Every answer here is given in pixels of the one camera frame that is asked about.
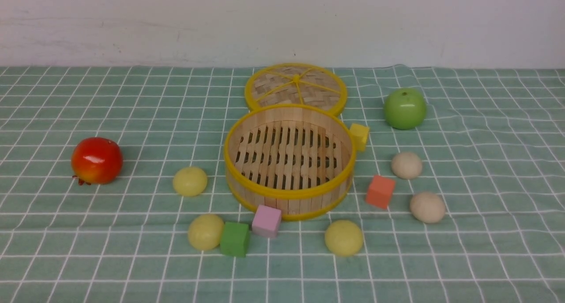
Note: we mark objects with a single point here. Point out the pink cube block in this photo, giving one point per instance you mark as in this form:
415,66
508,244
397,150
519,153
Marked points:
266,221

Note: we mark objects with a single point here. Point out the white bun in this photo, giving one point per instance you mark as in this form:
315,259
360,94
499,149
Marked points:
406,165
427,207

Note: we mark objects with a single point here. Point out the green apple toy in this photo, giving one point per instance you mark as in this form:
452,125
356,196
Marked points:
405,108

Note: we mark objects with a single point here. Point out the yellow cube block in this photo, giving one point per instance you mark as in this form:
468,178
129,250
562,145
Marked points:
360,135

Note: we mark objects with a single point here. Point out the woven bamboo steamer lid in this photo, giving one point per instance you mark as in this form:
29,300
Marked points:
296,83

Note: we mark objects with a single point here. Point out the green checkered tablecloth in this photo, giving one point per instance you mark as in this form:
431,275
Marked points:
492,147

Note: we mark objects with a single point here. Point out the orange cube block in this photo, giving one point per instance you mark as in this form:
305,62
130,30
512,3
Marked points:
380,192

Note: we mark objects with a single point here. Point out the green cube block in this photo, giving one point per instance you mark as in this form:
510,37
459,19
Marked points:
235,238

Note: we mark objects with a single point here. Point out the bamboo steamer tray yellow rim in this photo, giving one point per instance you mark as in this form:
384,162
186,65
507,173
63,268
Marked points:
295,158

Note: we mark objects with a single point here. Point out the yellow bun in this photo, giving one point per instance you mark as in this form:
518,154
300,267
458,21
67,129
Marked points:
204,232
343,238
190,181

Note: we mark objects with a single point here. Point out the red pomegranate toy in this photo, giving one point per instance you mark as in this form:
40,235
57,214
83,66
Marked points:
96,160

